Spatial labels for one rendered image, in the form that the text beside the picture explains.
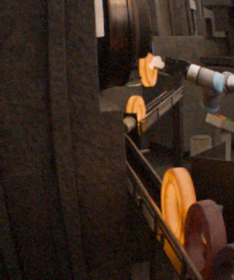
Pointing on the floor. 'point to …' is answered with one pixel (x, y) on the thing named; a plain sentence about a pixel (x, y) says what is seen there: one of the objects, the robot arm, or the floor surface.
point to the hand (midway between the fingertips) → (148, 65)
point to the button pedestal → (223, 127)
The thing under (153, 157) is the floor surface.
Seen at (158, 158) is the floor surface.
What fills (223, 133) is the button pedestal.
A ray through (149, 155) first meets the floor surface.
